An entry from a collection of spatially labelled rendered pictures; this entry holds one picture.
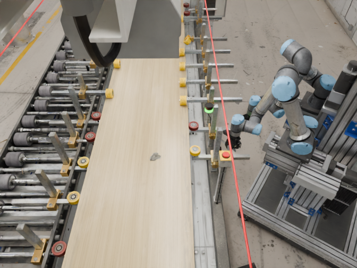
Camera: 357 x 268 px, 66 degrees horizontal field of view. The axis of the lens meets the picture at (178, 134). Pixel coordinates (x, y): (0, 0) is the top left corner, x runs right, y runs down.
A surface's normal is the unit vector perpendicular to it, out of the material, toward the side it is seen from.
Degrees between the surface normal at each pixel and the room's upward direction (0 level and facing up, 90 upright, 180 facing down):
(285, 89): 83
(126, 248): 0
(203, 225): 0
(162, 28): 90
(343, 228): 0
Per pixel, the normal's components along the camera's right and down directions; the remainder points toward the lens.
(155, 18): 0.00, 0.74
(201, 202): 0.00, -0.67
